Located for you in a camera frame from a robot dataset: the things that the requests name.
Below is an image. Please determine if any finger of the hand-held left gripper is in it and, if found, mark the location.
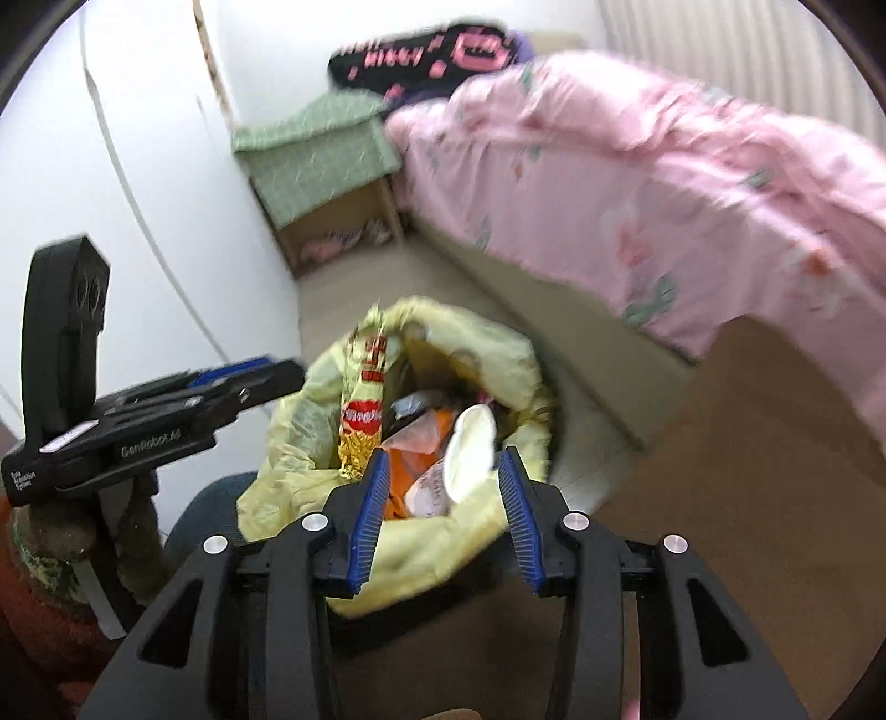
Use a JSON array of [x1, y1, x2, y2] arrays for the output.
[[111, 360, 309, 434], [97, 356, 275, 414]]

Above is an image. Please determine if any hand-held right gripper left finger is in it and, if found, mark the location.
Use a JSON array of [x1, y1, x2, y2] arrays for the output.
[[76, 449, 392, 720]]

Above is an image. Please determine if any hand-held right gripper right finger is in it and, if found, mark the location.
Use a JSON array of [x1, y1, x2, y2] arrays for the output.
[[498, 446, 811, 720]]

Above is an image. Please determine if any yellow plastic bag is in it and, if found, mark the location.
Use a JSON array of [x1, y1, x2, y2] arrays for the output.
[[235, 296, 555, 617]]

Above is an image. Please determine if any pink cup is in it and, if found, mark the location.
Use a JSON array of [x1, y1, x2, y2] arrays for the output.
[[443, 403, 497, 503]]

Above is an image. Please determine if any long yellow cartoon snack packet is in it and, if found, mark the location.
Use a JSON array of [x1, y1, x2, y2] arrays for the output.
[[336, 303, 390, 484]]

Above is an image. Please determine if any small pink white packet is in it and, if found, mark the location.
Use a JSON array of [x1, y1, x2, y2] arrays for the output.
[[403, 462, 454, 519]]

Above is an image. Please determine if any orange clear plastic packet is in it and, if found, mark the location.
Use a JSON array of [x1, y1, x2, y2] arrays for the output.
[[383, 408, 452, 522]]

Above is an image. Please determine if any dark blue white packet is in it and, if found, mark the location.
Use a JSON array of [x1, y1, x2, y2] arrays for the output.
[[391, 389, 458, 431]]

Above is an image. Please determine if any person's leg in jeans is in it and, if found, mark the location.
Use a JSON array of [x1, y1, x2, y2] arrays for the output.
[[164, 471, 265, 549]]

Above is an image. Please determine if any pink slipper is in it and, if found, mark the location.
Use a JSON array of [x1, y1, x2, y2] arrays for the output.
[[301, 234, 351, 263]]

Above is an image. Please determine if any wooden bedside table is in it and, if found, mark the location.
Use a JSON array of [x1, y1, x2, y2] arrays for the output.
[[273, 176, 406, 278]]

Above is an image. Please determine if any bed with pink floral sheet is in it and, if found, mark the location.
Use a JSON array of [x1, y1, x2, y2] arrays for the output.
[[384, 104, 886, 416]]

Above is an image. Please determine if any green checked cloth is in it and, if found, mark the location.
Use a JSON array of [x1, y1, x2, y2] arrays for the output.
[[231, 93, 403, 234]]

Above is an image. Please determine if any black blanket with pink print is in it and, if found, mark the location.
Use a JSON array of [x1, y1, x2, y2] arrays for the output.
[[327, 24, 534, 105]]

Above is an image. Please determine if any pink floral duvet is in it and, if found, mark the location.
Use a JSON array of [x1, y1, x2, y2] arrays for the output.
[[443, 52, 886, 333]]

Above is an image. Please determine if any cream pleated curtain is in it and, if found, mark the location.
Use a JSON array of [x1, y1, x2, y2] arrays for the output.
[[599, 0, 886, 132]]

